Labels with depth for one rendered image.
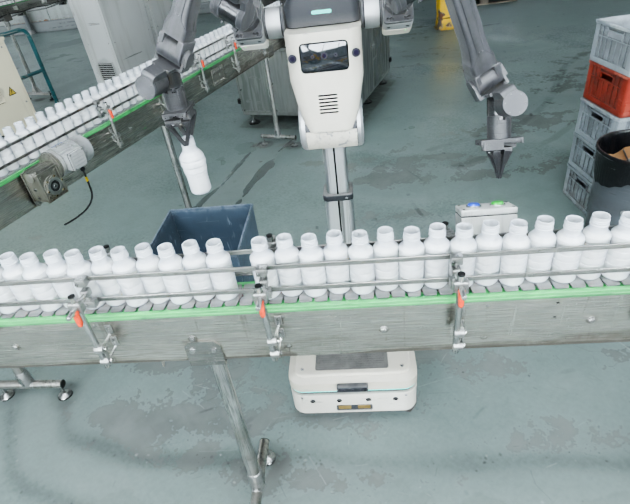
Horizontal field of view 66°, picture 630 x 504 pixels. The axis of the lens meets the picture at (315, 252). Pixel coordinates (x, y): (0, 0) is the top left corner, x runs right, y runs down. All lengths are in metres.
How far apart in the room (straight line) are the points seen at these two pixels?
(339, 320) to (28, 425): 1.83
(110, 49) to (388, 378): 5.84
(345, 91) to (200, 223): 0.72
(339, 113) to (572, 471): 1.54
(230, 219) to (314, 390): 0.77
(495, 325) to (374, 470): 0.97
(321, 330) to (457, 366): 1.23
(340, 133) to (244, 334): 0.73
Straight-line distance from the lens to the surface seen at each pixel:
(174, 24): 1.29
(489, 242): 1.17
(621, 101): 3.21
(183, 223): 1.87
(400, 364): 2.03
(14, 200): 2.50
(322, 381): 2.02
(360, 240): 1.12
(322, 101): 1.59
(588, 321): 1.36
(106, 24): 6.95
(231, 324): 1.27
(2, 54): 5.36
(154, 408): 2.46
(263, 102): 5.15
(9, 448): 2.68
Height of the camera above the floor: 1.79
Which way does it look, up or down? 35 degrees down
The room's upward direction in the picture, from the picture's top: 8 degrees counter-clockwise
